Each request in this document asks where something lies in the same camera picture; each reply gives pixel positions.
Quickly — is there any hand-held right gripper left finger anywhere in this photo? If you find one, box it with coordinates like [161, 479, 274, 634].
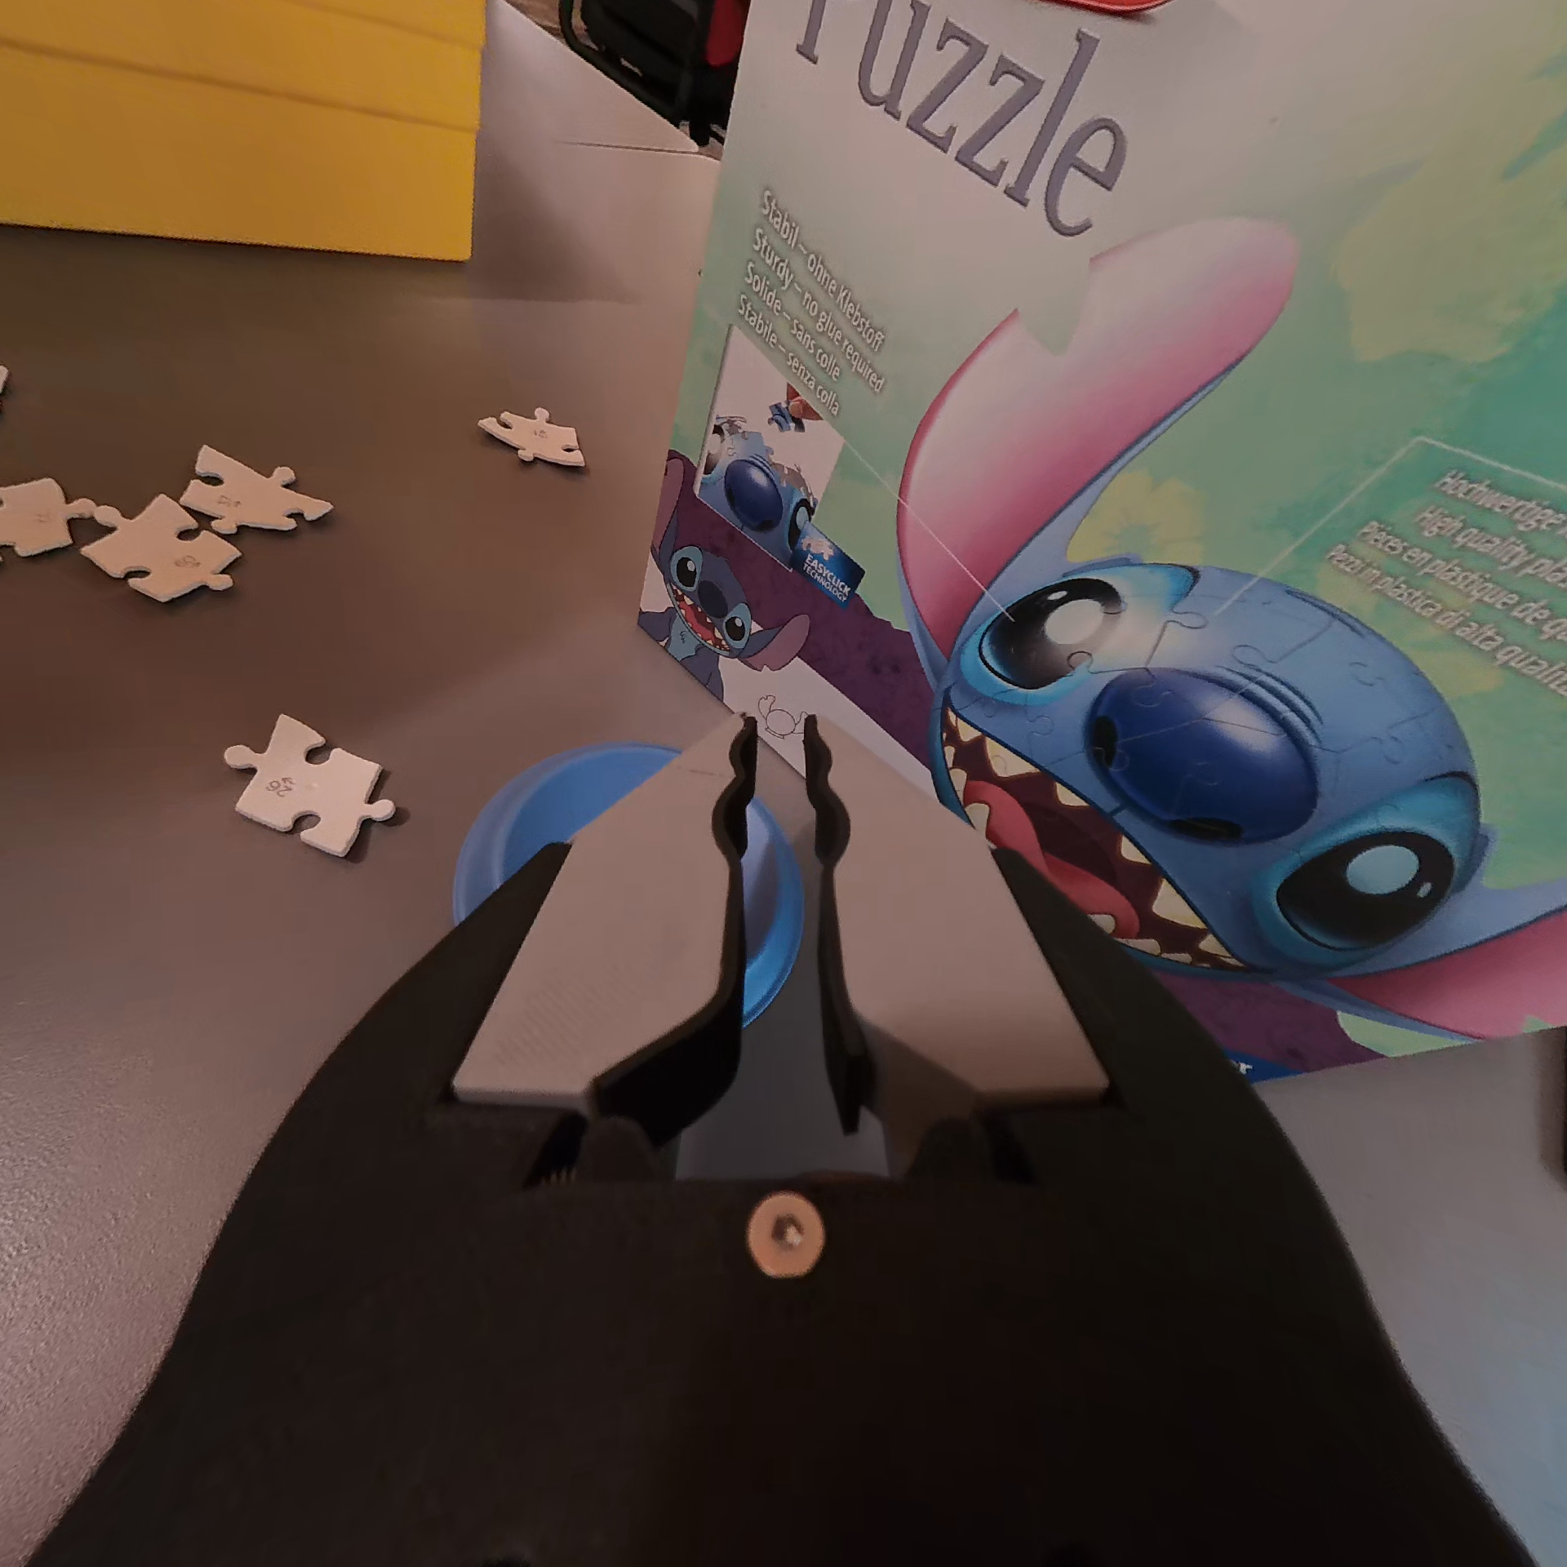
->
[450, 711, 753, 1142]

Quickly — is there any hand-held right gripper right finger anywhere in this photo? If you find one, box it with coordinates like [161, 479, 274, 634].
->
[801, 713, 1109, 1135]

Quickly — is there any yellow plastic bin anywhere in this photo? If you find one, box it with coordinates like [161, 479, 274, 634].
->
[0, 0, 487, 262]

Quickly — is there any colourful cardboard puzzle box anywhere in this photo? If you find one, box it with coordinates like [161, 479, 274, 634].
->
[636, 0, 1567, 1085]

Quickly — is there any blue round plastic stand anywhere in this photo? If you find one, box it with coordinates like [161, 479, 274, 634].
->
[451, 742, 815, 1028]

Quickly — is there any white jigsaw piece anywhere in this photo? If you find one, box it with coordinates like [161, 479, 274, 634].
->
[79, 492, 243, 602]
[179, 443, 334, 533]
[476, 406, 587, 470]
[0, 476, 99, 558]
[223, 713, 396, 861]

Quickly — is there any black and red office chair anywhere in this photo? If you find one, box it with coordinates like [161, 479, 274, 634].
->
[559, 0, 750, 141]

